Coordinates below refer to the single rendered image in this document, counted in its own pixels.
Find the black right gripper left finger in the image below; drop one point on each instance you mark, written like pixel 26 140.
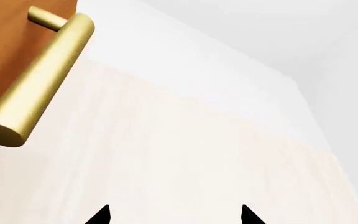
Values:
pixel 102 217

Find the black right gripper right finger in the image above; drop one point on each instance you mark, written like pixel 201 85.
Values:
pixel 251 217

